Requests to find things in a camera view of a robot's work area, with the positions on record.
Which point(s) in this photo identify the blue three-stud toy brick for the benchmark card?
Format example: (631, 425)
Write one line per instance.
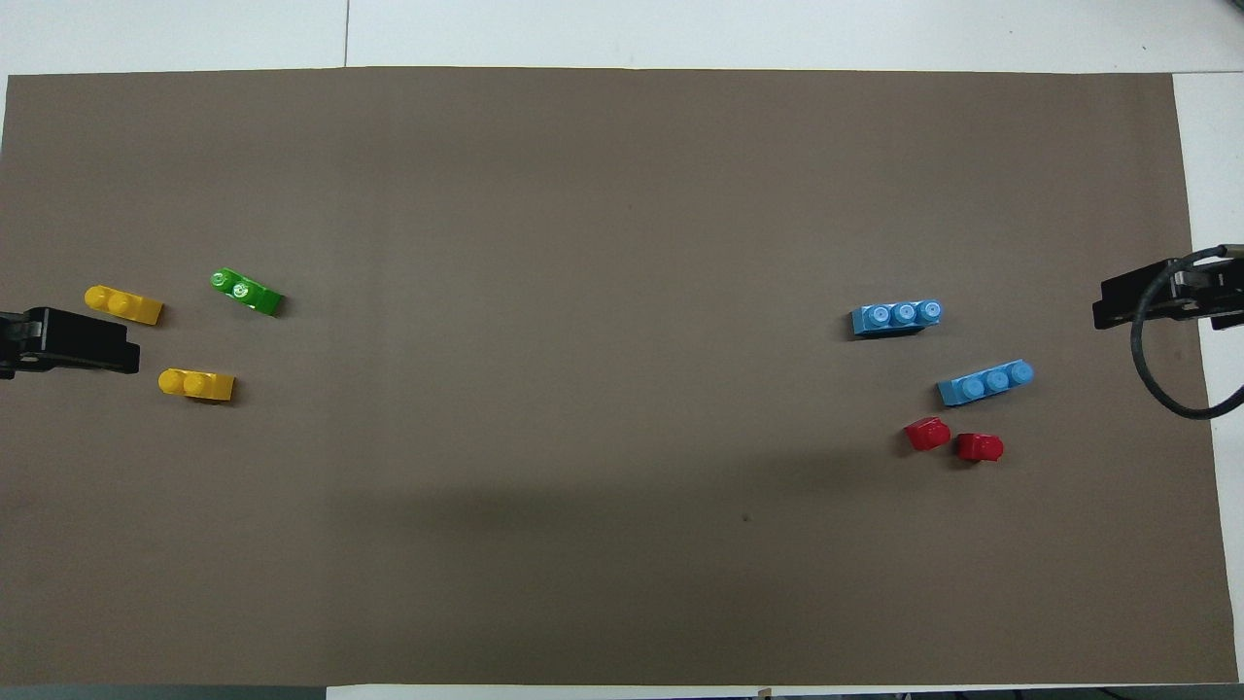
(896, 317)
(984, 382)

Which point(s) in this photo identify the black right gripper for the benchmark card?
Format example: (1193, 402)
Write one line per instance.
(1220, 292)

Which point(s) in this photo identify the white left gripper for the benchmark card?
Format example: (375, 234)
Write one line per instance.
(10, 340)

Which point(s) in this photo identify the red single-stud toy brick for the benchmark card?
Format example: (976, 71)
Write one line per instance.
(927, 435)
(980, 447)

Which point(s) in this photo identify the yellow two-stud toy brick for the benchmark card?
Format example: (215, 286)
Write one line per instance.
(197, 385)
(123, 304)

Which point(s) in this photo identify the brown paper table mat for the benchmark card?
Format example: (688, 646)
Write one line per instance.
(583, 292)

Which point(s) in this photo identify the green two-stud toy brick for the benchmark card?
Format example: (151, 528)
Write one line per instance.
(248, 293)

